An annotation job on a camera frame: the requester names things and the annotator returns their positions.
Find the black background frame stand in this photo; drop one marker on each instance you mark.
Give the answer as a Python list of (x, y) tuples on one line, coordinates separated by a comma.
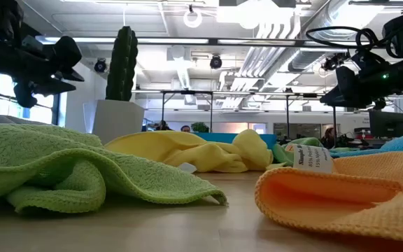
[(187, 92)]

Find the green background plant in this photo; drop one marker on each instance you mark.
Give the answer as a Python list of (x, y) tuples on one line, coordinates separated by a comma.
[(200, 127)]

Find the person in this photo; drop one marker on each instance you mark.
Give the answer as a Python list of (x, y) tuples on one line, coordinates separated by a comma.
[(328, 137), (162, 126), (185, 129)]

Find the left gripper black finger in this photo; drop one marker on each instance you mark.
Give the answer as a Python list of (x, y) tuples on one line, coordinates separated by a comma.
[(56, 87), (73, 76)]

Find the yellow microfiber towel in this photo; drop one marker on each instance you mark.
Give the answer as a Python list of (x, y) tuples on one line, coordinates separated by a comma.
[(187, 147)]

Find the lime green microfiber towel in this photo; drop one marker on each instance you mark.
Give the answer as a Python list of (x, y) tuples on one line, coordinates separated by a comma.
[(47, 157), (285, 154)]

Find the long ceiling light strip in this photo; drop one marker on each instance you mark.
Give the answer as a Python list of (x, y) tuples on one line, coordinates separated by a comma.
[(152, 41)]

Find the white planter pot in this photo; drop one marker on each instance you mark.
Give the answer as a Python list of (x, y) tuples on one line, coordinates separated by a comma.
[(117, 120)]

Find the black computer monitor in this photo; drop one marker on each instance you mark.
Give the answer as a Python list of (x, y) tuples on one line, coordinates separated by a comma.
[(387, 123)]

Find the orange microfiber towel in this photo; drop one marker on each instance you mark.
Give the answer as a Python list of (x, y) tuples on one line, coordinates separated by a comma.
[(362, 196)]

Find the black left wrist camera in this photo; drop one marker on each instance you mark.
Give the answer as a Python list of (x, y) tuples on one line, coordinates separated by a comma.
[(68, 52)]

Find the green cactus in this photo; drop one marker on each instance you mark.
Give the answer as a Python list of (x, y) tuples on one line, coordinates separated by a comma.
[(122, 63)]

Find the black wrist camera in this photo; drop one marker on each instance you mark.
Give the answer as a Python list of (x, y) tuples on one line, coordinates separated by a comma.
[(68, 52), (345, 80)]

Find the blue plastic bin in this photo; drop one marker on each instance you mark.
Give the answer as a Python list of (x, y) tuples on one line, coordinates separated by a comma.
[(222, 137)]

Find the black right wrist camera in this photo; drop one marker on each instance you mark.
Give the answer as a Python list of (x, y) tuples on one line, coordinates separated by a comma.
[(345, 80)]

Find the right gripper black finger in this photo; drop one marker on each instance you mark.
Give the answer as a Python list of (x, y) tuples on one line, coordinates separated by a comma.
[(345, 99)]

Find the black ceiling spotlight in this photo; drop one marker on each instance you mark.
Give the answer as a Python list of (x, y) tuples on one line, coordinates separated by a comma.
[(100, 65), (215, 62)]

